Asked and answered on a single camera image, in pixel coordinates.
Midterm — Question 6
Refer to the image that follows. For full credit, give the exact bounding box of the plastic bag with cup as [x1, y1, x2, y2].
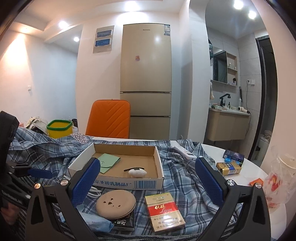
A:
[263, 146, 295, 209]

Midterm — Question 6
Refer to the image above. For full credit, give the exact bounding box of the light blue tissue pack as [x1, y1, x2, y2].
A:
[59, 210, 115, 232]

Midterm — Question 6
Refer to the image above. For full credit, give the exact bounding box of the yellow green-rimmed basket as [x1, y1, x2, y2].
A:
[46, 120, 73, 138]

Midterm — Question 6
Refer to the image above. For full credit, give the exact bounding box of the left hand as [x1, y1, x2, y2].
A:
[1, 202, 20, 225]

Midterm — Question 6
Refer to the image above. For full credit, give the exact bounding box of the white black small brush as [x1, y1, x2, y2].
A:
[124, 167, 147, 178]

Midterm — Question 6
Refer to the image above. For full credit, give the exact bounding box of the orange chair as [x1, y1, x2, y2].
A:
[85, 100, 131, 138]

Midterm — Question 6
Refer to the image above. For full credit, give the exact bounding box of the dark blue box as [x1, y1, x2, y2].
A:
[223, 150, 244, 166]

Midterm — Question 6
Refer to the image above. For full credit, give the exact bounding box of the white remote control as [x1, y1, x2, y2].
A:
[175, 146, 197, 161]

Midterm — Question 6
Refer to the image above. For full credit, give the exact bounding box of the beige round cushion pad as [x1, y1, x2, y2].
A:
[96, 189, 136, 219]

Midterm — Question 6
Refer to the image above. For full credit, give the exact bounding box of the blue plaid cloth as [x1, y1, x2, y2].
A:
[8, 128, 219, 240]

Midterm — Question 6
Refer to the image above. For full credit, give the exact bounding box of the wall electrical panel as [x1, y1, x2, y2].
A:
[93, 26, 114, 53]

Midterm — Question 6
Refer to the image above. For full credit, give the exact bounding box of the cardboard tray box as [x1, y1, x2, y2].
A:
[68, 142, 164, 190]

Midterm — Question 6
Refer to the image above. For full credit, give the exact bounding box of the bathroom vanity cabinet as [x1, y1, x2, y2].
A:
[205, 108, 250, 142]

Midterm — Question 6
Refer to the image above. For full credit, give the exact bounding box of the green pouch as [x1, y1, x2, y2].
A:
[98, 153, 120, 174]

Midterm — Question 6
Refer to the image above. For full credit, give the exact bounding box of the white coiled cable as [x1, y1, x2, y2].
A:
[86, 186, 102, 198]

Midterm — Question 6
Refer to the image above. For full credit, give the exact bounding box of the beige refrigerator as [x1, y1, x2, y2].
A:
[120, 23, 171, 140]

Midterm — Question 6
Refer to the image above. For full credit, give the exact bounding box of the white hair dryer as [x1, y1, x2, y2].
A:
[238, 106, 250, 114]

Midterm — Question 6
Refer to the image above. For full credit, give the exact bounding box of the gold cigarette pack on table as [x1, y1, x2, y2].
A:
[216, 161, 241, 176]

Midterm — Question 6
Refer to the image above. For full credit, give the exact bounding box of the black faucet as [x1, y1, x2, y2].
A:
[219, 93, 231, 107]

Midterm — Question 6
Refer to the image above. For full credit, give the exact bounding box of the pile of clothes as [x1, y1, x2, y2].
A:
[25, 116, 48, 135]

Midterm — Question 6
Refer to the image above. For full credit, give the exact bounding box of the mirror cabinet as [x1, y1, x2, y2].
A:
[209, 43, 238, 86]

